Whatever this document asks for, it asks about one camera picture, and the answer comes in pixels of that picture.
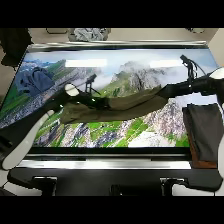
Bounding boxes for dark green shirt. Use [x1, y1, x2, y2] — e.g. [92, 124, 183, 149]
[59, 84, 172, 125]

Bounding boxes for heap of clothes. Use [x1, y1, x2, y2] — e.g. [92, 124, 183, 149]
[67, 27, 112, 43]

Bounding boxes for blue garment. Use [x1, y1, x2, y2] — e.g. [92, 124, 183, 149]
[14, 66, 55, 97]

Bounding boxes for dark grey garment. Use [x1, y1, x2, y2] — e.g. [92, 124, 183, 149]
[182, 102, 222, 163]

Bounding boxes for brown garment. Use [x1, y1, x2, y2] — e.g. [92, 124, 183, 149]
[185, 113, 218, 170]

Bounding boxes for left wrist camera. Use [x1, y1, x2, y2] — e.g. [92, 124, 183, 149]
[84, 73, 99, 96]

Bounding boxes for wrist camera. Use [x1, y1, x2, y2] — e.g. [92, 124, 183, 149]
[179, 54, 198, 84]
[84, 73, 99, 96]

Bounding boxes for silver frame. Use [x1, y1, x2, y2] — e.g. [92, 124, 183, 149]
[15, 39, 224, 197]

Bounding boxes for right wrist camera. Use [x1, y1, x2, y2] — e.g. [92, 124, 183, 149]
[179, 54, 198, 84]

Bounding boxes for black cable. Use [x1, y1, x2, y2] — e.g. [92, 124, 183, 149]
[192, 60, 208, 77]

